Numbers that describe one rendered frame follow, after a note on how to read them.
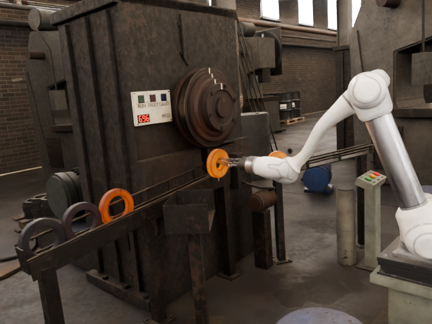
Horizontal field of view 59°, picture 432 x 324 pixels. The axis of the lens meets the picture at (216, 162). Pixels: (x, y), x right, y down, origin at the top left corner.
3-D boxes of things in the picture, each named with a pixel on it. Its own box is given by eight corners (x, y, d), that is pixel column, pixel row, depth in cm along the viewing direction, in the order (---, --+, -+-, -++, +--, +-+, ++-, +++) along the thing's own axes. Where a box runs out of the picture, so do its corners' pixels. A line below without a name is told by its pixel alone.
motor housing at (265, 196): (250, 267, 261) (245, 193, 251) (268, 256, 277) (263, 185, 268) (266, 272, 253) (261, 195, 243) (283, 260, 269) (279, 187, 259)
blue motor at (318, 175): (301, 195, 421) (300, 165, 415) (308, 183, 473) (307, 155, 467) (330, 196, 410) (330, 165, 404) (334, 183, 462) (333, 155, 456)
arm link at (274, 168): (250, 174, 184) (264, 179, 194) (278, 179, 174) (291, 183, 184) (254, 152, 185) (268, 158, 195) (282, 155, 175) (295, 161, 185)
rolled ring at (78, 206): (96, 196, 174) (92, 195, 177) (59, 213, 162) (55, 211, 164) (106, 232, 180) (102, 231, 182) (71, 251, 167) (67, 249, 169)
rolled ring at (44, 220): (58, 211, 161) (54, 210, 163) (15, 231, 148) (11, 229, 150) (71, 249, 166) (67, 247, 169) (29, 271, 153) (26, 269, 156)
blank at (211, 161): (204, 154, 199) (208, 155, 196) (222, 144, 209) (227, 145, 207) (208, 181, 204) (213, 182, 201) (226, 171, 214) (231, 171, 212)
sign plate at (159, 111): (134, 126, 204) (130, 92, 201) (170, 121, 223) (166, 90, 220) (137, 126, 202) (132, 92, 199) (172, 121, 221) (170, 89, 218)
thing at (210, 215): (177, 348, 184) (162, 206, 171) (187, 316, 210) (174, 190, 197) (219, 348, 182) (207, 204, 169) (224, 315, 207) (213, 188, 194)
